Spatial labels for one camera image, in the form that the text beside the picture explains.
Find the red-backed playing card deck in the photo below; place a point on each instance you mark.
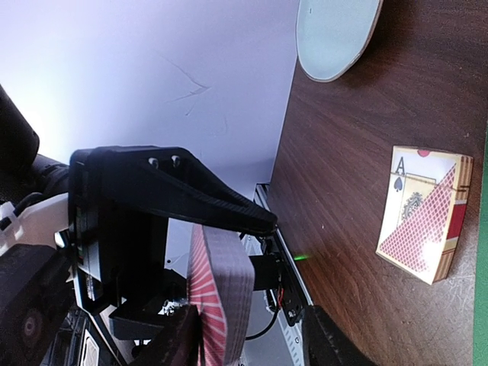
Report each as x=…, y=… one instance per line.
x=220, y=283

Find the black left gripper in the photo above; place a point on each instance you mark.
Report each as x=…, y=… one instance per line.
x=120, y=203

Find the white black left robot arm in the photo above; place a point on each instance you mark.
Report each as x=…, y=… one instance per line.
x=37, y=265

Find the metal front rail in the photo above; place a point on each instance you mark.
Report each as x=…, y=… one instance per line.
x=277, y=306

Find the light blue flower plate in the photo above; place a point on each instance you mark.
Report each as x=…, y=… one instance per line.
x=331, y=35

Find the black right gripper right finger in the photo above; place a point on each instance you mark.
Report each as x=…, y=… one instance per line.
x=324, y=343

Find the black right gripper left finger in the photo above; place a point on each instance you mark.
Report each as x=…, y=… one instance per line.
x=176, y=344

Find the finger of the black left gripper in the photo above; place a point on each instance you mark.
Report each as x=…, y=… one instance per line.
x=274, y=273

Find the round green poker mat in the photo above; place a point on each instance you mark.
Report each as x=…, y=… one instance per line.
x=480, y=336

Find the gold playing card box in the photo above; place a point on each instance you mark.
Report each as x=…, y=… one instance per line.
x=424, y=210

